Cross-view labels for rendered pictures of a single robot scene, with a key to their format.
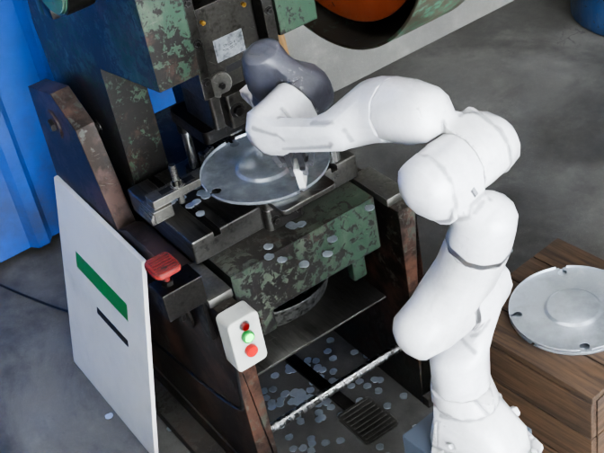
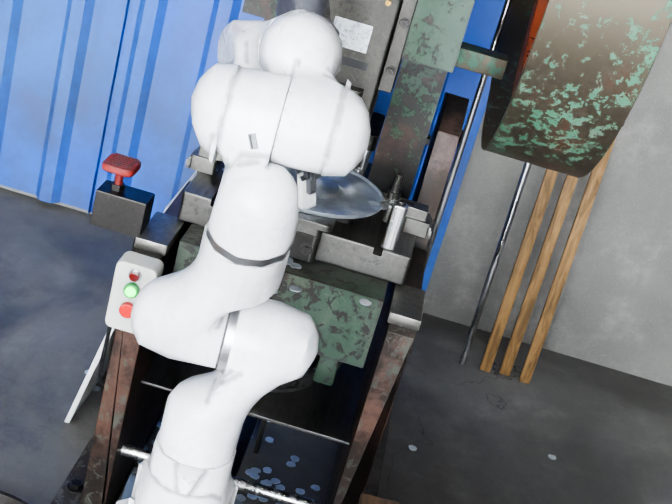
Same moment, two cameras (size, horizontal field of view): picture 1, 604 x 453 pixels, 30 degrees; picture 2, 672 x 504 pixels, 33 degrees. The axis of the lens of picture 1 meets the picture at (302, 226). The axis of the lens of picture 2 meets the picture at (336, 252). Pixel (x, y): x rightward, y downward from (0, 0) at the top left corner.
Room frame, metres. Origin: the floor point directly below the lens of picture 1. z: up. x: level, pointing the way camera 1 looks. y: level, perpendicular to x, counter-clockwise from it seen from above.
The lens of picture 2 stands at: (0.37, -1.02, 1.53)
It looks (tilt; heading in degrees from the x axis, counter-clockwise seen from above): 23 degrees down; 30
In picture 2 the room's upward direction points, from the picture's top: 16 degrees clockwise
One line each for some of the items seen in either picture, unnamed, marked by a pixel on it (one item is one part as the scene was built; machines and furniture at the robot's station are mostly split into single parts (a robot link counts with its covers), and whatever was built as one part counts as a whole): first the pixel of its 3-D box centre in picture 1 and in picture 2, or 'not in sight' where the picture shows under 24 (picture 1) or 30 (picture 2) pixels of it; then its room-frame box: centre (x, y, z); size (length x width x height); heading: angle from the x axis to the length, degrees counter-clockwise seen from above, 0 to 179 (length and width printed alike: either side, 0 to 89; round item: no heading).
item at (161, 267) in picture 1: (165, 277); (118, 179); (1.83, 0.29, 0.72); 0.07 x 0.06 x 0.08; 29
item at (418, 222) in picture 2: not in sight; (397, 199); (2.27, -0.03, 0.76); 0.17 x 0.06 x 0.10; 119
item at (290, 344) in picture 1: (268, 298); (264, 363); (2.20, 0.12, 0.31); 0.43 x 0.42 x 0.01; 119
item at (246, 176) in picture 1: (264, 164); (309, 182); (2.08, 0.05, 0.78); 0.29 x 0.29 x 0.01
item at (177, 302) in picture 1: (184, 310); (118, 234); (1.84, 0.28, 0.62); 0.10 x 0.06 x 0.20; 119
